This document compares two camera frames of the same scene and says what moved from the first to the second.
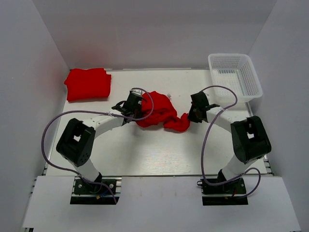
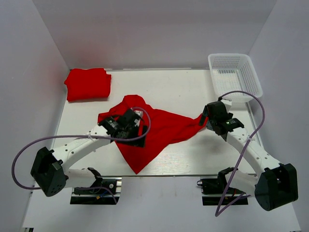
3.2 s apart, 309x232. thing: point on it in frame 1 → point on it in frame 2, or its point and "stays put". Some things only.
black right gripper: x=193 y=115 → x=206 y=114
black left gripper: x=136 y=109 → x=139 y=136
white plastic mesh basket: x=237 y=71 stays put
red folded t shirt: x=88 y=83 stays put
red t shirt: x=164 y=113 → x=161 y=128
